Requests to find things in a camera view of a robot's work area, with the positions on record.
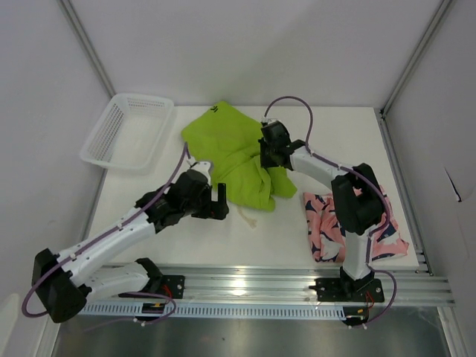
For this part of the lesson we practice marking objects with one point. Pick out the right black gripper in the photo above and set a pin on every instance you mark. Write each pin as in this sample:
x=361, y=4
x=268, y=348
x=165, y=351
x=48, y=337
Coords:
x=265, y=162

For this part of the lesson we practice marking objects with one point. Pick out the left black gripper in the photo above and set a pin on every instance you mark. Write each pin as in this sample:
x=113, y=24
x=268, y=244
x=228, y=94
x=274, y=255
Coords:
x=213, y=210

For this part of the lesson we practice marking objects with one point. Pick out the lime green shorts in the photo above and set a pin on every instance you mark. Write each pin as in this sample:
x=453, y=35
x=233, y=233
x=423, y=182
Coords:
x=230, y=140

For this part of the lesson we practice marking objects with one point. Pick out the pink shark print shorts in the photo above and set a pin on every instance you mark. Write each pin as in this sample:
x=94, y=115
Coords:
x=327, y=238

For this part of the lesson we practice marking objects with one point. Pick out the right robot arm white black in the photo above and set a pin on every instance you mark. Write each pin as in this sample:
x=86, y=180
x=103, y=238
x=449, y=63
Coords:
x=358, y=201

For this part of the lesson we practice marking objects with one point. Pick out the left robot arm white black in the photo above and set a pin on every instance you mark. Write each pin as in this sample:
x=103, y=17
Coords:
x=66, y=281

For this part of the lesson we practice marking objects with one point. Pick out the white plastic basket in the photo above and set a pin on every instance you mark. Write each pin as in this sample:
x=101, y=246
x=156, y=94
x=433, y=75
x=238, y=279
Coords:
x=129, y=132

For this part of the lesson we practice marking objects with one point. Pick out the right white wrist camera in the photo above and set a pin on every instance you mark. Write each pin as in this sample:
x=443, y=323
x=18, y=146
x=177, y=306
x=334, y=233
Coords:
x=267, y=121

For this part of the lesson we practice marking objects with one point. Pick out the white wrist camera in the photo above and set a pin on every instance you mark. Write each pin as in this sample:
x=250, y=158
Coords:
x=267, y=121
x=204, y=167

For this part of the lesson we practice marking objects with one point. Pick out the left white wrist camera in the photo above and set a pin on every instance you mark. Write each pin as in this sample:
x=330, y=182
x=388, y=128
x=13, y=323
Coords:
x=204, y=167

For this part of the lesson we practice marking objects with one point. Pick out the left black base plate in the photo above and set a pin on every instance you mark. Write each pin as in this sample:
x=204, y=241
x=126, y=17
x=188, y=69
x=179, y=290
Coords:
x=168, y=285

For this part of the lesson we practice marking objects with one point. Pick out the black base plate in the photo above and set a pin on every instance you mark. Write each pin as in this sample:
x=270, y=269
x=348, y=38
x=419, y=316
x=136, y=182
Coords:
x=335, y=290
x=168, y=285

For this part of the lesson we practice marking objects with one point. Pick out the white slotted cable duct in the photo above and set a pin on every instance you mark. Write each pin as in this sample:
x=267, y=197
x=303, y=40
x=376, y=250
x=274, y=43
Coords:
x=136, y=309

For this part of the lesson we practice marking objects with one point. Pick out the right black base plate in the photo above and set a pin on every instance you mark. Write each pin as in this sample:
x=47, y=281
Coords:
x=335, y=290

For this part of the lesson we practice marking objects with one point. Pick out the aluminium mounting rail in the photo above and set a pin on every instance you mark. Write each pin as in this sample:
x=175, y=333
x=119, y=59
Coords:
x=259, y=285

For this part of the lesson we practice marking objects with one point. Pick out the right aluminium frame post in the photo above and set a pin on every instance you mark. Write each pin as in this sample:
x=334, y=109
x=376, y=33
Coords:
x=428, y=35

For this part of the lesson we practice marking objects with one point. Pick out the aluminium frame post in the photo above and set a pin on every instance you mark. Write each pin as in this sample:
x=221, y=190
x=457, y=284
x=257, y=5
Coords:
x=76, y=25
x=428, y=35

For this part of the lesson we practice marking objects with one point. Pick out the left aluminium frame post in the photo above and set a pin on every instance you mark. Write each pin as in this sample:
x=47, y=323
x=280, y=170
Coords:
x=76, y=25

